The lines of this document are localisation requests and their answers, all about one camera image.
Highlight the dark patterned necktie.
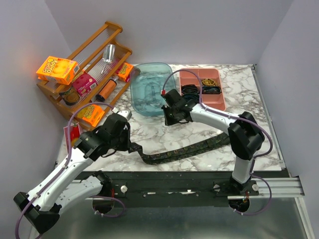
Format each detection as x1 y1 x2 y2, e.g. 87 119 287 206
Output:
128 133 230 165

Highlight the teal transparent plastic tray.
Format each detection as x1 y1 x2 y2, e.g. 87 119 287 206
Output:
130 62 176 117

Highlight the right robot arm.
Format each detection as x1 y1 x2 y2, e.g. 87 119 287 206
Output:
161 90 265 195

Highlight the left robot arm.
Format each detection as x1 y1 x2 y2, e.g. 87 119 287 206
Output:
13 110 132 235

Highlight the rolled teal tie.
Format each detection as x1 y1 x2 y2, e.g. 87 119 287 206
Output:
182 93 199 102

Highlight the rolled black tie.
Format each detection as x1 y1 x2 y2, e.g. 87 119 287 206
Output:
181 84 199 94

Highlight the orange box lower shelf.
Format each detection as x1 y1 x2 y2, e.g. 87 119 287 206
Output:
76 104 104 127

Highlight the rolled dark blue tie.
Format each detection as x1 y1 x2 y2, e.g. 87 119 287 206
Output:
202 86 222 95

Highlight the wooden tiered rack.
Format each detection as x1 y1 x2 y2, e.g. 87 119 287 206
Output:
37 21 133 120

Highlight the red toy pepper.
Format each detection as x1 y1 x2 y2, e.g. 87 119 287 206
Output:
70 126 80 141

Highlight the rolled gold tie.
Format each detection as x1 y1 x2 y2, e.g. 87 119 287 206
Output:
201 78 218 87

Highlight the pink divided organizer box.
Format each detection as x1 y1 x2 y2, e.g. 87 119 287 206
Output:
179 68 226 111

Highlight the orange bottle black cap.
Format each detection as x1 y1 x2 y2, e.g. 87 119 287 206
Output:
96 75 119 102

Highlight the yellow toy fruit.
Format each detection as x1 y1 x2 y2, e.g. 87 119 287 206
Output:
71 138 78 147

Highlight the small pink bin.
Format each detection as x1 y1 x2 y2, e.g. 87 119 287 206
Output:
63 123 83 152

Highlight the dark round can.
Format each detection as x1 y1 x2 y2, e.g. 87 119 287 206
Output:
59 84 80 106

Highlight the pink sponge box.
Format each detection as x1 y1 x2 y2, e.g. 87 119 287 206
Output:
72 71 97 96

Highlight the small orange box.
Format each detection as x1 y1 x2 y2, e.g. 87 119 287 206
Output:
115 62 134 82

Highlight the large orange sponge box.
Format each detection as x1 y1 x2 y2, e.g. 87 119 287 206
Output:
36 56 80 85

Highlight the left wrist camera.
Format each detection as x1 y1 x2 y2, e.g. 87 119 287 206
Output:
112 108 132 121

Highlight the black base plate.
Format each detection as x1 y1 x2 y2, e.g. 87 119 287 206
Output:
50 170 292 209

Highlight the aluminium rail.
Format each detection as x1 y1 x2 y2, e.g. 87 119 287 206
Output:
37 176 305 200

